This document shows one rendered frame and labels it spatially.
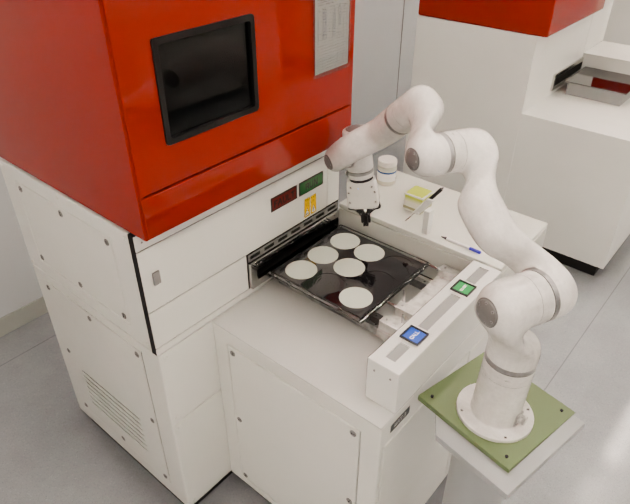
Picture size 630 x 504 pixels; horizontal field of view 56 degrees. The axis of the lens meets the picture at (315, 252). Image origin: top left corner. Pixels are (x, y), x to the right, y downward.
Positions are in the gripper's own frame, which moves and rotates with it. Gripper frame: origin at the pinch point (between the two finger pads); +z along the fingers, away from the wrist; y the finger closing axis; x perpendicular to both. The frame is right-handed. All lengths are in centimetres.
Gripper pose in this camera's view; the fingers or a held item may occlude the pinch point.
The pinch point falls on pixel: (365, 219)
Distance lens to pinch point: 196.1
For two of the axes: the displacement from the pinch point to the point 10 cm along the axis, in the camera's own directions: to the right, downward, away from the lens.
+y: 9.7, -0.3, -2.2
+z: 1.4, 8.3, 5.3
